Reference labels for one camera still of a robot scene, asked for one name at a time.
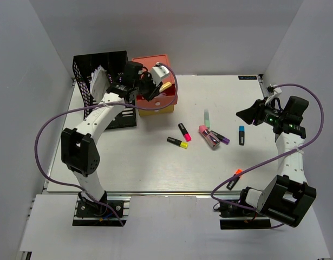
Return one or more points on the coral top drawer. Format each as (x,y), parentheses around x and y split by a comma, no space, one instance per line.
(167,97)

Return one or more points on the coral drawer cabinet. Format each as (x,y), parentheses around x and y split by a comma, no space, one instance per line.
(150,61)

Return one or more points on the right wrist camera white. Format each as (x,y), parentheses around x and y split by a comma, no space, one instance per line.
(274,92)

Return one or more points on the orange black highlighter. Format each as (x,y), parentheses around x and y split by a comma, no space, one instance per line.
(233,182)

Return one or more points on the purple black highlighter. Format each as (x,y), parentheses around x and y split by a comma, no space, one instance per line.
(221,137)

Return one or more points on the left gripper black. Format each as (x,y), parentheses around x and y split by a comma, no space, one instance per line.
(155,89)

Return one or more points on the black mesh file organizer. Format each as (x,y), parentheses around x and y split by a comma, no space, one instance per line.
(111,82)

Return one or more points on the pastel yellow highlighter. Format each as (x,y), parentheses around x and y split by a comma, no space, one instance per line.
(165,86)

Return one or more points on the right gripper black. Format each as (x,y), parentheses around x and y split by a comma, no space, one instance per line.
(255,112)

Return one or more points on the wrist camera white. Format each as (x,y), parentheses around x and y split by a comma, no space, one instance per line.
(158,73)
(274,92)

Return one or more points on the pastel green highlighter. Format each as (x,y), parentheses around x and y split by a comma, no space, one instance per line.
(206,118)

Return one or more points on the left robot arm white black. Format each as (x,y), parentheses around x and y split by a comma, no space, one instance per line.
(78,145)

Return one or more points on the yellow black highlighter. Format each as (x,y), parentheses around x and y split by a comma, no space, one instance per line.
(177,142)

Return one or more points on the yellow bottom drawer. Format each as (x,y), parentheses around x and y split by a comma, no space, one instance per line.
(169,109)

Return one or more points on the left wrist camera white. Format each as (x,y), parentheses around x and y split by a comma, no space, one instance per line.
(158,73)

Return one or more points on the pink black highlighter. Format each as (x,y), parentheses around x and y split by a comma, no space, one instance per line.
(184,132)

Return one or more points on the blue black highlighter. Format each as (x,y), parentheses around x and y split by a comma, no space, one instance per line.
(241,133)

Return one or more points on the white paper stack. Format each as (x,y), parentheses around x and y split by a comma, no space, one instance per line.
(99,85)

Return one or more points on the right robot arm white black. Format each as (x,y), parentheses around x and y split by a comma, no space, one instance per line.
(287,197)

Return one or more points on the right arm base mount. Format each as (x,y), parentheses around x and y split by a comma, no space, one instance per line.
(236,218)

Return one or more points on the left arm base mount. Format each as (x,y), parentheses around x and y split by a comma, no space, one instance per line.
(89,213)

